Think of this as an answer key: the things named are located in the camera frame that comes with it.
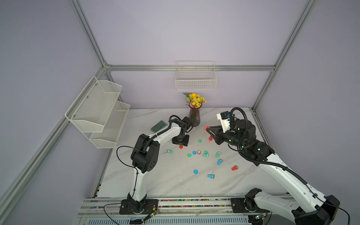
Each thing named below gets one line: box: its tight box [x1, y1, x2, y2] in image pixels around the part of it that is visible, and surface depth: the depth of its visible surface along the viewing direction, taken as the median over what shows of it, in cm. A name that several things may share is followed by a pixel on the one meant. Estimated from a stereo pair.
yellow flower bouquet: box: [182, 92, 208, 109], surface depth 95 cm
